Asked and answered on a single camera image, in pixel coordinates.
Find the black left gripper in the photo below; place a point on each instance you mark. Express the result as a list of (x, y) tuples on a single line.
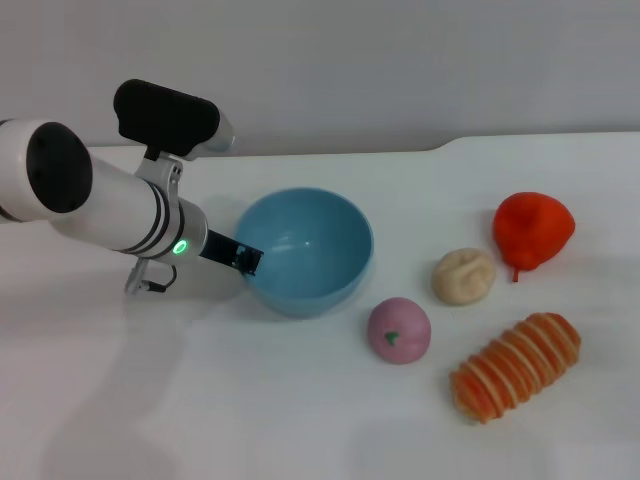
[(220, 247)]

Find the blue plastic bowl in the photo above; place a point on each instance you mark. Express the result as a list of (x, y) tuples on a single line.
[(310, 250)]

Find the beige egg yolk pastry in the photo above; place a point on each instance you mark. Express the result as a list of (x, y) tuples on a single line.
[(464, 276)]

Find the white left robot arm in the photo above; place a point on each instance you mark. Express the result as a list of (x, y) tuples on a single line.
[(110, 200)]

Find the pink bun with green leaf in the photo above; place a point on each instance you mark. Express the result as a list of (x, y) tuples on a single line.
[(400, 331)]

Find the red toy pear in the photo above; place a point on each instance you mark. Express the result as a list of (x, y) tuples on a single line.
[(534, 227)]

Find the orange striped bread loaf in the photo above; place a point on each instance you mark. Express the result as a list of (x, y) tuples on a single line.
[(517, 367)]

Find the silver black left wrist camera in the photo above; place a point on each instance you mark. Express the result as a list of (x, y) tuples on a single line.
[(165, 117)]

